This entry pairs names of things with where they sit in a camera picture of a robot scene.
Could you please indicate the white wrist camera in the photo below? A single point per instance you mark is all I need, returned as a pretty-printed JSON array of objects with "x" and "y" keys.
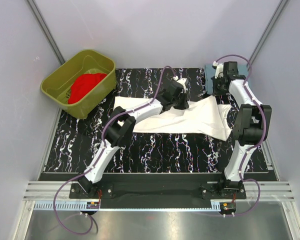
[
  {"x": 182, "y": 81},
  {"x": 219, "y": 69}
]

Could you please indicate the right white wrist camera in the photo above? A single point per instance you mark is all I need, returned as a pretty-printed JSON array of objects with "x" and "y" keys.
[{"x": 219, "y": 69}]

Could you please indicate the folded blue t shirt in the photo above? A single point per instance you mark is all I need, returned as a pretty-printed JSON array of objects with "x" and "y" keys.
[{"x": 209, "y": 72}]

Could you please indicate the white printed t shirt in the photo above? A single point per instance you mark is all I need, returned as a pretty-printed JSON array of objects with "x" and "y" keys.
[{"x": 202, "y": 117}]

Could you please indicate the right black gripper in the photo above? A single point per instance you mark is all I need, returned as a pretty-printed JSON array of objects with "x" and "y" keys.
[{"x": 216, "y": 92}]

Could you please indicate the olive green plastic basket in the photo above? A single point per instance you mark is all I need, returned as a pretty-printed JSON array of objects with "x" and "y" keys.
[{"x": 57, "y": 86}]

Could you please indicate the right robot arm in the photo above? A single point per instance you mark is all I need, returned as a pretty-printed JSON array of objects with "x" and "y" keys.
[{"x": 250, "y": 127}]

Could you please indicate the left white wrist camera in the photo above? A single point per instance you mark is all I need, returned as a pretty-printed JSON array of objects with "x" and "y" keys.
[{"x": 182, "y": 81}]

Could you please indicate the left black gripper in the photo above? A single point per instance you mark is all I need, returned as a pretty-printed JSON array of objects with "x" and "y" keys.
[{"x": 184, "y": 105}]

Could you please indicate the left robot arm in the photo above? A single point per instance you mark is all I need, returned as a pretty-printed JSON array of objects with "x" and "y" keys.
[{"x": 119, "y": 128}]

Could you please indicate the black marble pattern mat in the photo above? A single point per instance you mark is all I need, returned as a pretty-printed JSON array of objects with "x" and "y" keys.
[{"x": 76, "y": 141}]

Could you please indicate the red t shirt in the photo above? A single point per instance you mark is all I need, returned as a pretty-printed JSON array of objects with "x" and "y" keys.
[{"x": 83, "y": 85}]

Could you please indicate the slotted grey cable duct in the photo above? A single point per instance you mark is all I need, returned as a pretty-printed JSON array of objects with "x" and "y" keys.
[{"x": 93, "y": 206}]

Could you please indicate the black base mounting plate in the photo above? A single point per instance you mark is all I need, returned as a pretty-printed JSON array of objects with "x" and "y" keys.
[{"x": 205, "y": 185}]

